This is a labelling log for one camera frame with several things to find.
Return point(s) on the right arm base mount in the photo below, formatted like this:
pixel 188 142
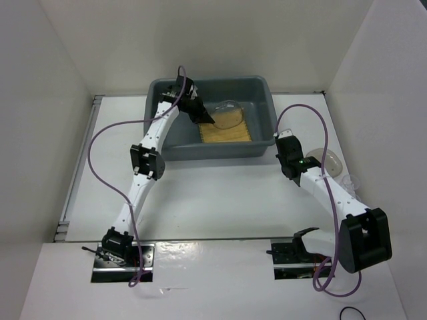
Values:
pixel 290 258

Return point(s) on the clear plastic cup upper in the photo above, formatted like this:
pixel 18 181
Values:
pixel 350 183

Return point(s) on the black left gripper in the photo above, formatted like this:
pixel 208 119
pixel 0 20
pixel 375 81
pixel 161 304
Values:
pixel 201 115

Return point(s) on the grey plastic bin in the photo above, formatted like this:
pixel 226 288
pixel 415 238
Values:
pixel 183 140

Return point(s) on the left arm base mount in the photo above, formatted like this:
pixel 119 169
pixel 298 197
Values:
pixel 110 269

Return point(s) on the clear glass plate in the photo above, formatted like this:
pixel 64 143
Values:
pixel 227 114
pixel 333 164

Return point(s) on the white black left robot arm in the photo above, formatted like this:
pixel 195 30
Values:
pixel 148 164

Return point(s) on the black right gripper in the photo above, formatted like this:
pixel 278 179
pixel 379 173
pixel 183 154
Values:
pixel 280 158

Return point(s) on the yellow woven bamboo mat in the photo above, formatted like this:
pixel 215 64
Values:
pixel 210 134

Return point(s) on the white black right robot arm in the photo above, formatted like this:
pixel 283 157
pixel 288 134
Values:
pixel 363 238

